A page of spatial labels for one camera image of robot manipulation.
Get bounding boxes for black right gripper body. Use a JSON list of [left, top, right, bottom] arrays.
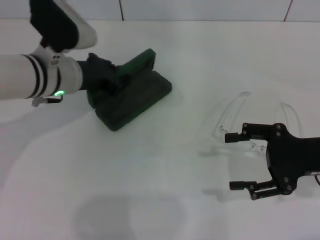
[[264, 122, 320, 196]]

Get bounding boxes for clear white glasses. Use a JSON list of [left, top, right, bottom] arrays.
[[211, 91, 305, 156]]

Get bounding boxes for green glasses case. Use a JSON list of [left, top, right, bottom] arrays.
[[86, 48, 173, 132]]

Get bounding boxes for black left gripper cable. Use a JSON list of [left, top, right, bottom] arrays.
[[32, 96, 64, 108]]

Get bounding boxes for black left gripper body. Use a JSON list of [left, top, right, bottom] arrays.
[[76, 59, 111, 92]]

